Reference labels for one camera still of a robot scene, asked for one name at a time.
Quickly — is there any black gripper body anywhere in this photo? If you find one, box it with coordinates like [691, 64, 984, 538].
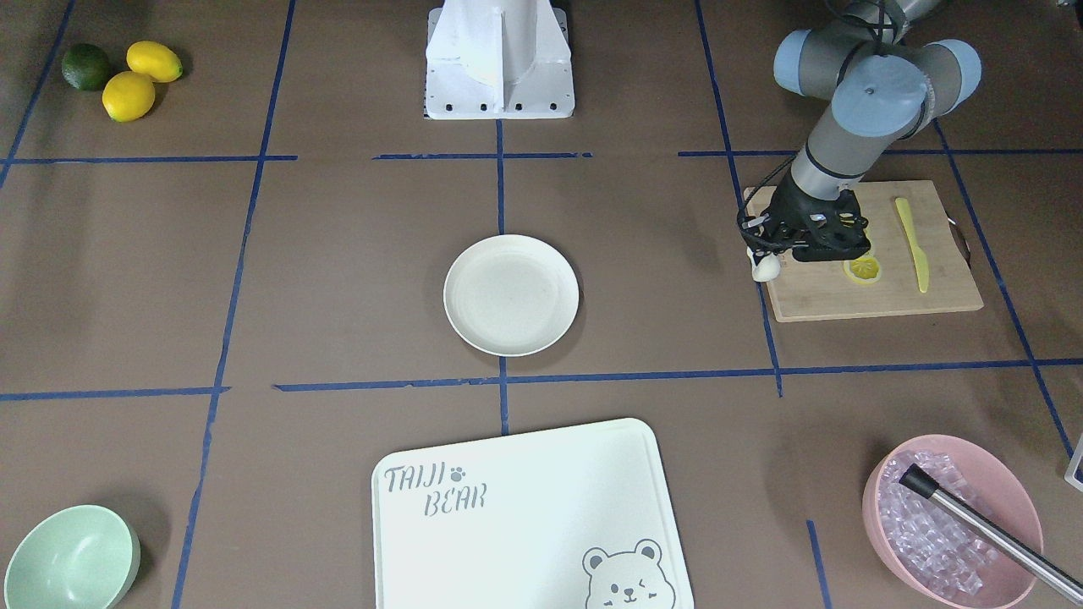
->
[766, 173, 861, 252]

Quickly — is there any white steamed bun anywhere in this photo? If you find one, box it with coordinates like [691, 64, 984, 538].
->
[749, 252, 781, 283]

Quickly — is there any cream round plate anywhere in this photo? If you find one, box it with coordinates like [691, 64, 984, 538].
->
[443, 234, 580, 358]

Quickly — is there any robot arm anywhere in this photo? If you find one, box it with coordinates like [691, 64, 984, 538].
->
[738, 1, 982, 263]

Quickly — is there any white bear tray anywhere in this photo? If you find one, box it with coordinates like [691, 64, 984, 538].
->
[371, 419, 695, 608]

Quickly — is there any lemon slice bottom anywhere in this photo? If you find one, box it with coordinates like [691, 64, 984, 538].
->
[841, 255, 882, 285]

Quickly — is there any bamboo cutting board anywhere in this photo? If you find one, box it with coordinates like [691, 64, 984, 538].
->
[765, 180, 986, 322]

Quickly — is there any yellow plastic knife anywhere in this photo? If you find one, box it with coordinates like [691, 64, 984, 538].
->
[893, 197, 931, 294]

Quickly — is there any pink bowl with ice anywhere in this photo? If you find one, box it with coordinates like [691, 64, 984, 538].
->
[862, 433, 1044, 608]

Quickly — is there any yellow lemon upper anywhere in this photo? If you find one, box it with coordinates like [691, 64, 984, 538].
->
[125, 40, 184, 82]

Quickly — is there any yellow lemon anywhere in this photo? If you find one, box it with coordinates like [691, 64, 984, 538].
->
[125, 40, 184, 82]
[102, 72, 157, 124]

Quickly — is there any yellow lemon lower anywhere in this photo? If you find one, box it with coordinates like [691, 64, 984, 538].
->
[102, 72, 157, 124]

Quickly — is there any green lime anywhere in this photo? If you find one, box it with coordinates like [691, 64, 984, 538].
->
[61, 43, 113, 91]

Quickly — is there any mint green bowl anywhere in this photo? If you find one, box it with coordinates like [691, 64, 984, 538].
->
[3, 504, 140, 608]

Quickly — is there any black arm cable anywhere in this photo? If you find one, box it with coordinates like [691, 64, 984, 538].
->
[736, 156, 800, 255]

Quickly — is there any metal cutting board handle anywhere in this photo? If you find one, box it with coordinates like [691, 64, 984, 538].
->
[948, 217, 973, 269]

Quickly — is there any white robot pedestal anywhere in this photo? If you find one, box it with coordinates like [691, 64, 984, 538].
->
[423, 1, 576, 120]

